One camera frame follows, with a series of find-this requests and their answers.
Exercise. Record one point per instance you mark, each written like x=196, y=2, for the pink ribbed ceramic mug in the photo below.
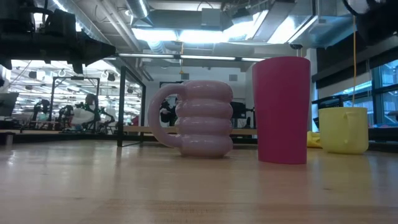
x=203, y=124

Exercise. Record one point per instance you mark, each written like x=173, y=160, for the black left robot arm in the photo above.
x=15, y=46

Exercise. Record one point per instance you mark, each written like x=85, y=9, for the yellow cloth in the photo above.
x=313, y=140

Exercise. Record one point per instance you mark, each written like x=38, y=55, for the dark computer monitor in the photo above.
x=7, y=104

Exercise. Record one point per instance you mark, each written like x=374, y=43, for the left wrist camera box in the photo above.
x=62, y=21

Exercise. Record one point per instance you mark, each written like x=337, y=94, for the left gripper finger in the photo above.
x=96, y=49

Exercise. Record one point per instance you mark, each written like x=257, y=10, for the tall magenta plastic cup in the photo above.
x=281, y=109

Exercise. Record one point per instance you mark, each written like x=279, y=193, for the dome security camera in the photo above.
x=296, y=46

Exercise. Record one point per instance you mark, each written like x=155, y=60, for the long ceiling light strip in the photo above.
x=146, y=56

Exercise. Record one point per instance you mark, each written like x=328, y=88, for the silver ventilation duct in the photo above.
x=138, y=7

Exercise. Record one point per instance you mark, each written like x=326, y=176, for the yellow mug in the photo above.
x=342, y=133

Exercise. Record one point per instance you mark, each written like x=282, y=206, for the person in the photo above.
x=84, y=116

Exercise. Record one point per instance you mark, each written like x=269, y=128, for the black shelf side frame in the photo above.
x=121, y=105

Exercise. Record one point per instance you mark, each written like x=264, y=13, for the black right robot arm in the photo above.
x=379, y=28

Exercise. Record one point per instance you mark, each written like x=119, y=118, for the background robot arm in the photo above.
x=65, y=114

